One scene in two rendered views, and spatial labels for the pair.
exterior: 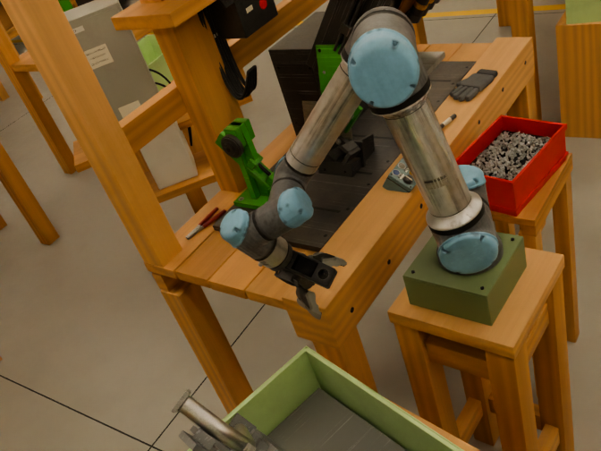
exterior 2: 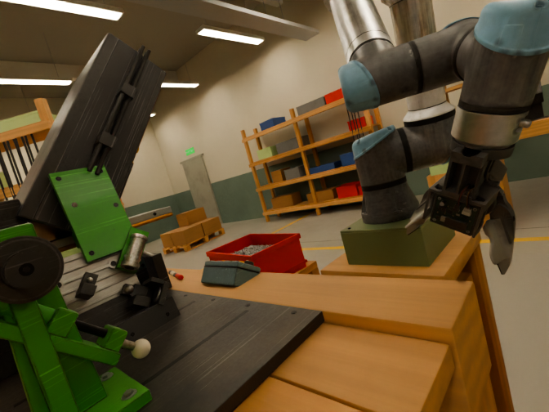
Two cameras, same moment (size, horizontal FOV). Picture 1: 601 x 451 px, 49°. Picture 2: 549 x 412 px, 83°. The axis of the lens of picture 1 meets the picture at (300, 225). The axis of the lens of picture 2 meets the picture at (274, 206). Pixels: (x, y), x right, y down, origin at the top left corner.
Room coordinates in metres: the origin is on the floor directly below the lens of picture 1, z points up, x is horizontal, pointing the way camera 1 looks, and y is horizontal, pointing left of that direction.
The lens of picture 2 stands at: (1.48, 0.47, 1.15)
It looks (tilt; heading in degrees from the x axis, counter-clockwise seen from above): 6 degrees down; 269
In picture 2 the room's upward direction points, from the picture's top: 16 degrees counter-clockwise
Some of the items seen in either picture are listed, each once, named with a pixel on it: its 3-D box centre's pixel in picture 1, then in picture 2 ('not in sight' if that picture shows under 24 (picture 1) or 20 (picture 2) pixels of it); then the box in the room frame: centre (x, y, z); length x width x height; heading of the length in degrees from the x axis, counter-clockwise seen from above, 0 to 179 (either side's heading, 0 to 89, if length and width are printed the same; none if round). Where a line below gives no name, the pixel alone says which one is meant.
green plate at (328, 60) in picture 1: (341, 74); (91, 212); (1.87, -0.27, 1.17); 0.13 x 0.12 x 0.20; 134
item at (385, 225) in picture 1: (434, 161); (196, 301); (1.77, -0.48, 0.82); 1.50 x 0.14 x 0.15; 134
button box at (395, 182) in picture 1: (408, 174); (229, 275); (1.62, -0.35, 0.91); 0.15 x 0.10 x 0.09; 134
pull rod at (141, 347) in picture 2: not in sight; (128, 345); (1.73, 0.02, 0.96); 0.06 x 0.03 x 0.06; 44
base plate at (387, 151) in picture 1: (356, 138); (93, 331); (1.97, -0.28, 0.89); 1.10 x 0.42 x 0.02; 134
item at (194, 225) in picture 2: not in sight; (190, 228); (3.29, -6.69, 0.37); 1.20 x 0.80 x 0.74; 54
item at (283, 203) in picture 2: not in sight; (310, 161); (0.35, -5.99, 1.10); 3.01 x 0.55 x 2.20; 136
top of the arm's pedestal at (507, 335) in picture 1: (476, 288); (400, 255); (1.16, -0.35, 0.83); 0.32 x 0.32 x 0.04; 42
